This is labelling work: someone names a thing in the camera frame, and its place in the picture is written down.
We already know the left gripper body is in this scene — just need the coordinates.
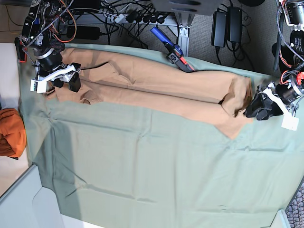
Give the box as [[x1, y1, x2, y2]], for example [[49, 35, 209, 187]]
[[256, 79, 304, 116]]

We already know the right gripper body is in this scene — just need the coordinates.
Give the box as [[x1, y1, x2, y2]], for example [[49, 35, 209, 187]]
[[34, 48, 81, 83]]

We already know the tan orange T-shirt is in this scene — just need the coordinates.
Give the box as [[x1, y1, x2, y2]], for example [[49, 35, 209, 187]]
[[45, 48, 252, 139]]

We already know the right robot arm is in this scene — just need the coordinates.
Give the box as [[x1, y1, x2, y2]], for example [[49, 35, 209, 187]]
[[15, 0, 81, 94]]

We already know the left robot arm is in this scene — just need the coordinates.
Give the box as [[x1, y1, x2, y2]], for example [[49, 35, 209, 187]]
[[245, 0, 304, 121]]

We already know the blue clamp at left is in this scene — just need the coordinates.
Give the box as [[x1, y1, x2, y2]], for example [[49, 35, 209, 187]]
[[14, 19, 40, 63]]

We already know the blue clamp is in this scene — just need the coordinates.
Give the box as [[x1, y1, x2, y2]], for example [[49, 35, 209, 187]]
[[14, 19, 40, 63], [150, 27, 195, 73]]

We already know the black power brick left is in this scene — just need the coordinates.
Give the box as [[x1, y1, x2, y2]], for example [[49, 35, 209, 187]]
[[66, 26, 100, 40]]

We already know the folded orange cloth pile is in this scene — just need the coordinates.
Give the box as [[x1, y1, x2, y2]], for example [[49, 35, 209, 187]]
[[0, 108, 27, 158]]

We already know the black power adapter pair left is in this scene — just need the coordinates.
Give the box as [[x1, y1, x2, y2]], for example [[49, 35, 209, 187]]
[[211, 11, 227, 48]]

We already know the black power adapter pair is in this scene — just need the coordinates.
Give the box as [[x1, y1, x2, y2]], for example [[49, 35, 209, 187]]
[[227, 7, 242, 43], [211, 11, 227, 48]]

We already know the green table cloth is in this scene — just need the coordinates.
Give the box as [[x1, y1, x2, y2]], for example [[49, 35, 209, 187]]
[[16, 43, 304, 228]]

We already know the black power adapter pair right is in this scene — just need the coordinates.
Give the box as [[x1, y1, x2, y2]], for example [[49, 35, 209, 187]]
[[227, 7, 242, 43]]

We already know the blue clamp at centre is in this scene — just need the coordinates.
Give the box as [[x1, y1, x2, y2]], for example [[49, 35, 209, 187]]
[[150, 27, 195, 73]]

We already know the white plastic bin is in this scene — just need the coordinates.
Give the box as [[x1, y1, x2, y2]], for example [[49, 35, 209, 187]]
[[0, 165, 64, 228]]

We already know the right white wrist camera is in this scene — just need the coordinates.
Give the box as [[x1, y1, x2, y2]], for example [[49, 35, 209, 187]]
[[30, 79, 48, 94]]

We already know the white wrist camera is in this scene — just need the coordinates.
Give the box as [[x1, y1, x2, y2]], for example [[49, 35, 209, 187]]
[[30, 79, 48, 94], [281, 114, 299, 131]]

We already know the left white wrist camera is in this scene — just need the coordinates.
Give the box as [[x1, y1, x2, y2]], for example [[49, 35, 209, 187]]
[[281, 114, 299, 131]]

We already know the aluminium frame bracket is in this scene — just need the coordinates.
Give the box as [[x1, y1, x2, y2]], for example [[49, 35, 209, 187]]
[[167, 13, 195, 57]]

